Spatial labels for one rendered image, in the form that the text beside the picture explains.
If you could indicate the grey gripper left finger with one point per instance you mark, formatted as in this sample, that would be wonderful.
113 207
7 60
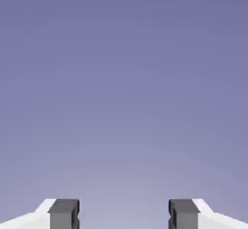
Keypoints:
62 215

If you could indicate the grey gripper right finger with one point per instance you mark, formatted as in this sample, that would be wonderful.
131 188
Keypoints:
184 215

